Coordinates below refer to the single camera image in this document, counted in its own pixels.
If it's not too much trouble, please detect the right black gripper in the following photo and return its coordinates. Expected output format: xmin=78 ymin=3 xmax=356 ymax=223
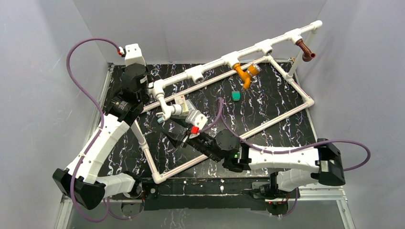
xmin=160 ymin=114 xmax=222 ymax=163

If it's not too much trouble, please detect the white faucet chrome knob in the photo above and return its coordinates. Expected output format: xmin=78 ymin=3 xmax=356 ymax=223
xmin=156 ymin=94 xmax=176 ymax=121

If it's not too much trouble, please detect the white PVC pipe frame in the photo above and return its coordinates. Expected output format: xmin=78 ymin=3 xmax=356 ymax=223
xmin=140 ymin=20 xmax=322 ymax=183

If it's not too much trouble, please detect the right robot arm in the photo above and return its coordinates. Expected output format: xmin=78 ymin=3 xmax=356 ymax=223
xmin=162 ymin=122 xmax=346 ymax=198

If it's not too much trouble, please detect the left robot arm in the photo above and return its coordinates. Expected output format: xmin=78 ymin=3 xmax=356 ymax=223
xmin=53 ymin=63 xmax=150 ymax=210

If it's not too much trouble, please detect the clear plastic package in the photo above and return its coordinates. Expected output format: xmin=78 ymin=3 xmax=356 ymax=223
xmin=186 ymin=100 xmax=197 ymax=113

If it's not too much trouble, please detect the green tape roll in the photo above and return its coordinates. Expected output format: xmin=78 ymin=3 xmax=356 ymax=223
xmin=231 ymin=91 xmax=241 ymax=101

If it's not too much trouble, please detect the orange faucet chrome knob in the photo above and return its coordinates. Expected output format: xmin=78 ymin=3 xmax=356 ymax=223
xmin=232 ymin=63 xmax=262 ymax=89

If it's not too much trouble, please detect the brown faucet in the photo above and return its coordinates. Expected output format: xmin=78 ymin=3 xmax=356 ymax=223
xmin=295 ymin=39 xmax=316 ymax=62

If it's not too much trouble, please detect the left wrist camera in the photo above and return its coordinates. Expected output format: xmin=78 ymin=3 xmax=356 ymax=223
xmin=124 ymin=43 xmax=147 ymax=66

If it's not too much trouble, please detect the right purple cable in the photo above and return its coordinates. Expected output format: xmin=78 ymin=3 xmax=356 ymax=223
xmin=197 ymin=97 xmax=372 ymax=219

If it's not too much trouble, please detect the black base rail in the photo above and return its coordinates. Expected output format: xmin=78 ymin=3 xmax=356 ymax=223
xmin=88 ymin=177 xmax=345 ymax=212

